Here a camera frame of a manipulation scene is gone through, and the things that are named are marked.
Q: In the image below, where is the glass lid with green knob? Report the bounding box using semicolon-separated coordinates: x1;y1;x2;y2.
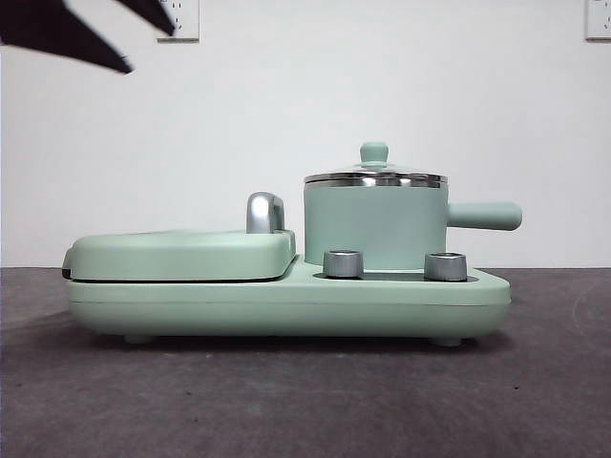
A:
303;140;449;185

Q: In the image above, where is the silver control knob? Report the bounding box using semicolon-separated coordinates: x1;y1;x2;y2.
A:
322;248;364;280
422;251;468;282

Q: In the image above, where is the mint green breakfast machine base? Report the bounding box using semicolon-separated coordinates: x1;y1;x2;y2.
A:
64;252;512;345

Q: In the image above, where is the white wall socket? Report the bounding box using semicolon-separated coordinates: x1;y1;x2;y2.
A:
584;0;611;42
156;0;200;45

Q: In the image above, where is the chrome griddle cover handle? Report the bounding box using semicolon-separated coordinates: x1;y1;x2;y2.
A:
244;191;288;236

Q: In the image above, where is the mint green pot with handle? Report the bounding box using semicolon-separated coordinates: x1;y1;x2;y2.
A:
302;174;523;271

